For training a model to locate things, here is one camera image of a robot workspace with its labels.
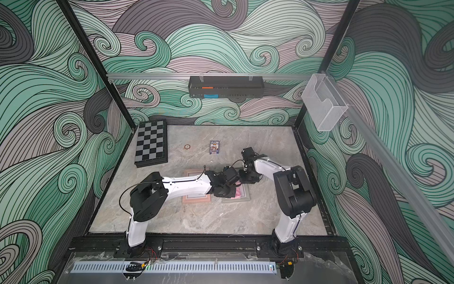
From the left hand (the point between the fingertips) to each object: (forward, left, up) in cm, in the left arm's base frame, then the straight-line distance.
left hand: (234, 192), depth 86 cm
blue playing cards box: (+30, +12, -1) cm, 32 cm away
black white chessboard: (+28, +49, +1) cm, 56 cm away
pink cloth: (-2, -1, +4) cm, 5 cm away
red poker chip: (+32, +29, -4) cm, 44 cm away
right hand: (+8, -7, -3) cm, 11 cm away
